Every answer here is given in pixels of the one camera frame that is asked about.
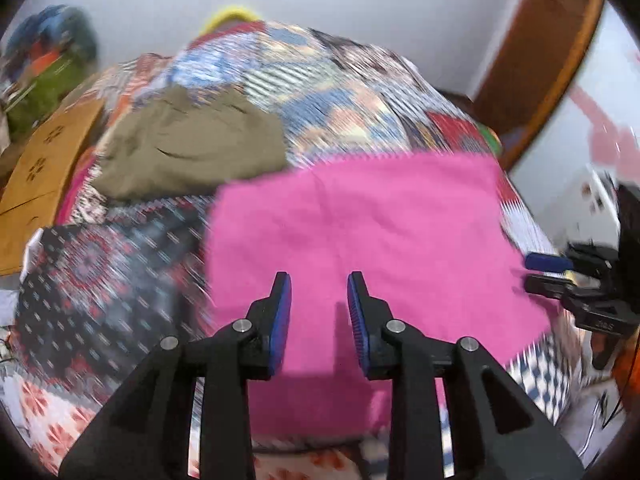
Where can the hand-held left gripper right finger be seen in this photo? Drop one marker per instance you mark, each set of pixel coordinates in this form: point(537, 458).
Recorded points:
point(357, 325)

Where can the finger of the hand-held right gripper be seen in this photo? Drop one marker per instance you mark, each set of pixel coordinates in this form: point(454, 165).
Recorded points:
point(545, 286)
point(547, 261)

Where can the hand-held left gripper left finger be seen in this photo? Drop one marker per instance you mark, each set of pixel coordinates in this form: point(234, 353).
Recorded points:
point(280, 325)

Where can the pink pants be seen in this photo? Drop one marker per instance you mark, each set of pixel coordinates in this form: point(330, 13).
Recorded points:
point(375, 220)

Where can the olive pants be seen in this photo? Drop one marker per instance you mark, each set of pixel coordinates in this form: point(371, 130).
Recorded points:
point(190, 145)

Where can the wooden wardrobe with heart print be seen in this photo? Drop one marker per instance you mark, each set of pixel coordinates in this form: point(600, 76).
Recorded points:
point(545, 55)

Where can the patchwork blanket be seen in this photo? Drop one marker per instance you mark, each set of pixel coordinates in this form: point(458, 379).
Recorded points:
point(325, 75)

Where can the white printed cloth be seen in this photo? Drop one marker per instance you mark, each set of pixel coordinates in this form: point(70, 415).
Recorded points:
point(6, 305)

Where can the wooden lap table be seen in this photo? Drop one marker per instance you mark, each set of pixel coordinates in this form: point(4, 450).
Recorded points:
point(45, 170)

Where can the striped quilt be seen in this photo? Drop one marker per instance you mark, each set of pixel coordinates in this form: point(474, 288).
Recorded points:
point(132, 67)

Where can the yellow hoop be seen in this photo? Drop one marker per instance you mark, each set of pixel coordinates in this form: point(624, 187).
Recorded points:
point(232, 14)

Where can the green bag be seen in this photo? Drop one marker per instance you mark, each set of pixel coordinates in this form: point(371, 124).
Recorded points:
point(45, 95)

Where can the pile of clothes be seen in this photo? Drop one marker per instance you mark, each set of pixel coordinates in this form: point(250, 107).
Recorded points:
point(50, 35)

